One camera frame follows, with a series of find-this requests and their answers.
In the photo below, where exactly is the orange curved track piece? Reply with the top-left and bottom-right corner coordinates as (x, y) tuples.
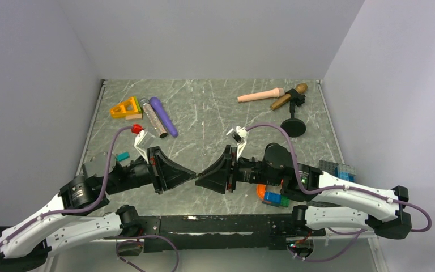
(256, 184), (267, 201)

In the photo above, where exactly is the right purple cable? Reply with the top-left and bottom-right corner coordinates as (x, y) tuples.
(245, 124), (433, 233)

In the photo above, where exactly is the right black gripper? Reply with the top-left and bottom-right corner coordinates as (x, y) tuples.
(195, 144), (282, 194)

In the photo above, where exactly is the green toy brick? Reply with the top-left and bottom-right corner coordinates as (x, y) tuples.
(280, 195), (289, 207)

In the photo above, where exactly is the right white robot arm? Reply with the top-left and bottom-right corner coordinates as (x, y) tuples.
(195, 143), (412, 240)

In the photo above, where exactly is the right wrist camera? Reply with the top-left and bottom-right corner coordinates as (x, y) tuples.
(226, 126), (248, 161)

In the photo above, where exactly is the orange triangle toy block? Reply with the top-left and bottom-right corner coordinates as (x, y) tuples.
(109, 96), (142, 118)

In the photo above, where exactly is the purple cable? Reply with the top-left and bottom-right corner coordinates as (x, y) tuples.
(245, 124), (433, 233)
(0, 124), (143, 272)

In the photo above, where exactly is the teal rectangular block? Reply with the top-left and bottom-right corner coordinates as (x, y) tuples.
(116, 152), (130, 162)

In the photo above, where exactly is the blue toy brick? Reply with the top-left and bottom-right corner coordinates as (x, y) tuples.
(262, 191), (282, 207)

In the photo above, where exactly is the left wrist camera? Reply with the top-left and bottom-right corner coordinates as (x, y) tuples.
(131, 124), (156, 163)

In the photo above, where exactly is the light wooden block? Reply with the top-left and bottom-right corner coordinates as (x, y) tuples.
(125, 113), (142, 120)

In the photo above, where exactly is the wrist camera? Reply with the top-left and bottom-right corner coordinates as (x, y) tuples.
(131, 124), (156, 163)
(226, 126), (248, 161)

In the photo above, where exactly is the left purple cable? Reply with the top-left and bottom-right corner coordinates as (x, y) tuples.
(0, 124), (143, 272)

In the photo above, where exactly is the purple tube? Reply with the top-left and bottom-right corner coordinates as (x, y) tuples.
(150, 97), (178, 138)

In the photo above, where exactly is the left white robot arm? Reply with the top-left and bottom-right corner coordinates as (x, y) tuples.
(0, 147), (196, 271)

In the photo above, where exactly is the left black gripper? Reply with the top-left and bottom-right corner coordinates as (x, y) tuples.
(105, 145), (197, 194)

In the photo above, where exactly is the grey baseplate with blue bricks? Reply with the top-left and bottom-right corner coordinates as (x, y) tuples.
(318, 160), (357, 182)

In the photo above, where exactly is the gold microphone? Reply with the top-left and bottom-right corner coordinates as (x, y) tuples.
(270, 83), (308, 111)

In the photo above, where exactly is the glitter tube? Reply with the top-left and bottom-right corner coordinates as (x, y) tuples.
(139, 99), (168, 138)

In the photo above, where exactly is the black microphone stand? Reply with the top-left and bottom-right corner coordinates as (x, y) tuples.
(280, 89), (306, 138)

